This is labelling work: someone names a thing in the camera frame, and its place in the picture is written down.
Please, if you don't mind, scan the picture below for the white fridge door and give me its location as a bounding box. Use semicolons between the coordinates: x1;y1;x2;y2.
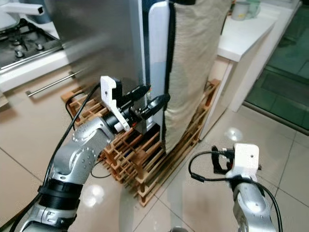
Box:
142;0;179;141

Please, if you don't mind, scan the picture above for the silver mini fridge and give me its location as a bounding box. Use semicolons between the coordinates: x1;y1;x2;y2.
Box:
46;0;148;136

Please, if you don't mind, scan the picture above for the wooden wine rack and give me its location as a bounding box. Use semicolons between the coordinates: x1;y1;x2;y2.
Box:
60;79;221;207

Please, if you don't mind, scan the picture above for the beige hanging cloth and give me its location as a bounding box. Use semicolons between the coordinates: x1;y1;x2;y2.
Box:
162;0;232;154

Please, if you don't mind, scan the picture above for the beige kitchen cabinet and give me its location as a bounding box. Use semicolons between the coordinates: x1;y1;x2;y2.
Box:
0;19;116;228

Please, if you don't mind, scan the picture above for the white side table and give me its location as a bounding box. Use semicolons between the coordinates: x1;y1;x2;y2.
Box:
216;0;300;113

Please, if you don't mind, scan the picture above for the white mug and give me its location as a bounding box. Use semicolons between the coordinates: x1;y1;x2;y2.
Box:
231;1;252;21

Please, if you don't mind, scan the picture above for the steel gas hob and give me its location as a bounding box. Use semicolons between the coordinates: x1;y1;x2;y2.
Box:
0;18;63;73

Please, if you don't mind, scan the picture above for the pale green mug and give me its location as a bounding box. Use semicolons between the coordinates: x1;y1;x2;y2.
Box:
247;0;262;17

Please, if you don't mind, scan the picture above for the white saucepan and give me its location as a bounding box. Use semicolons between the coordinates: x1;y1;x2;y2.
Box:
0;0;45;30

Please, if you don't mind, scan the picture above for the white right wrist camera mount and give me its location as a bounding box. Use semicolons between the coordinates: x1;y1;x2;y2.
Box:
225;143;260;180

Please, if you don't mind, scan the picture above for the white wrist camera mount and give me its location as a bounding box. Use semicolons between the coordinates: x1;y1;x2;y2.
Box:
100;76;132;132
225;143;260;180

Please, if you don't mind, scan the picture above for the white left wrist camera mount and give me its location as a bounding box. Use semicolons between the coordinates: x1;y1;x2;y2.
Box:
100;76;132;132

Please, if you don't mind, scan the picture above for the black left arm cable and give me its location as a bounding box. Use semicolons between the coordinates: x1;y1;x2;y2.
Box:
10;83;102;232

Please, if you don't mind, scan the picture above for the steel drawer handle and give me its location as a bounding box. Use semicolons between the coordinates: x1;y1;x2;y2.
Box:
26;70;80;97

